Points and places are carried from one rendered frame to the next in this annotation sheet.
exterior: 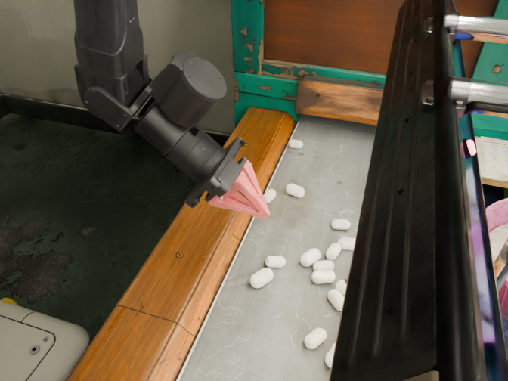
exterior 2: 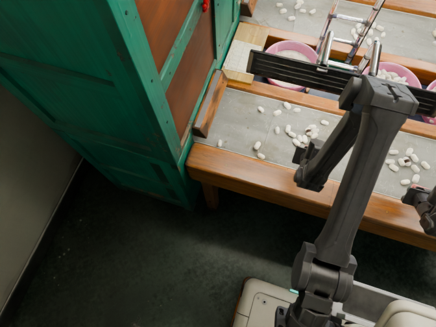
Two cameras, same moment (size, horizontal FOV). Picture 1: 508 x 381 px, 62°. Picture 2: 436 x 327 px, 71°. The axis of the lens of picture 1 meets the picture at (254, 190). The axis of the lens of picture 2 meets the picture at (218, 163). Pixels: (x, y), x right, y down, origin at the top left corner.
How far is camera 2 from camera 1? 1.09 m
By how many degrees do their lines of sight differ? 52
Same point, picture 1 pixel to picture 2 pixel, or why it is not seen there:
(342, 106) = (212, 114)
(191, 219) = (283, 185)
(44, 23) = not seen: outside the picture
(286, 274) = not seen: hidden behind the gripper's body
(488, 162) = (243, 69)
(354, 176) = (242, 121)
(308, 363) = not seen: hidden behind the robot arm
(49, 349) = (263, 294)
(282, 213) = (269, 152)
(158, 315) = (331, 191)
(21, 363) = (271, 305)
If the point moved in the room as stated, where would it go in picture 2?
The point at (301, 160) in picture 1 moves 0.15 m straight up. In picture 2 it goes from (231, 142) to (231, 124)
